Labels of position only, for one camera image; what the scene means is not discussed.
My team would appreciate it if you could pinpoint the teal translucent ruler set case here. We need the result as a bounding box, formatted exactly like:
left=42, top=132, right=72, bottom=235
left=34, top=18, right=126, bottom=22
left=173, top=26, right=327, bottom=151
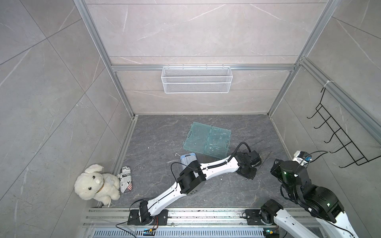
left=183, top=122, right=231, bottom=159

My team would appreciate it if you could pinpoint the blue clear small ruler box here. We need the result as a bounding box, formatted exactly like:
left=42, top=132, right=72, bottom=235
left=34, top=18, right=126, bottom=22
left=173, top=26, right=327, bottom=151
left=180, top=153, right=197, bottom=171

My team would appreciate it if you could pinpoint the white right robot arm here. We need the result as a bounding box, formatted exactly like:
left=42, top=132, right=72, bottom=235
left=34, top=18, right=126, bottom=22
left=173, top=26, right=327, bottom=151
left=260, top=151, right=358, bottom=238

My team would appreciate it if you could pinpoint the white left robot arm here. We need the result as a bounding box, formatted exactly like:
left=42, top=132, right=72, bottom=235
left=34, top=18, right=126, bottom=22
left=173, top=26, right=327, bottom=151
left=138, top=151, right=262, bottom=225

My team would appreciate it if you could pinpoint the white plush bear toy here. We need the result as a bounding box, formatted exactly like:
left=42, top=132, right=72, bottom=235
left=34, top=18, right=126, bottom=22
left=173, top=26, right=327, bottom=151
left=74, top=164, right=121, bottom=205

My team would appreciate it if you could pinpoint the white grille strip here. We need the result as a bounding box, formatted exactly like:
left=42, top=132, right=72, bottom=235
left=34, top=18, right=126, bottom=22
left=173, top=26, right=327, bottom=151
left=89, top=227, right=265, bottom=238

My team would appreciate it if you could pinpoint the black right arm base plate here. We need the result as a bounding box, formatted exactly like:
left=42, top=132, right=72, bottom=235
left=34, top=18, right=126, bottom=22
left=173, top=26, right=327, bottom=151
left=242, top=209, right=266, bottom=226

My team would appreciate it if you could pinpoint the black wire hook rack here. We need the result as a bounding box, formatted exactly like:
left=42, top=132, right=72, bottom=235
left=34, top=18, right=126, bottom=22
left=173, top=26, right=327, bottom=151
left=307, top=87, right=381, bottom=169

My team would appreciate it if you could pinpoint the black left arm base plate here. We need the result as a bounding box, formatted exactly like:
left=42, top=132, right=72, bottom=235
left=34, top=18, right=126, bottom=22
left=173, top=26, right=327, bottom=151
left=127, top=209, right=168, bottom=226

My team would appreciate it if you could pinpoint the white wire mesh basket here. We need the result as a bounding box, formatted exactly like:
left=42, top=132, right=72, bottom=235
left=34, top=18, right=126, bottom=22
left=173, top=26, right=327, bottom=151
left=161, top=66, right=233, bottom=94

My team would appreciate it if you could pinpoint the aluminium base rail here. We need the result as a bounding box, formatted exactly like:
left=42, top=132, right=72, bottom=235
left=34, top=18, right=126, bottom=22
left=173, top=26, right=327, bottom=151
left=80, top=208, right=259, bottom=228

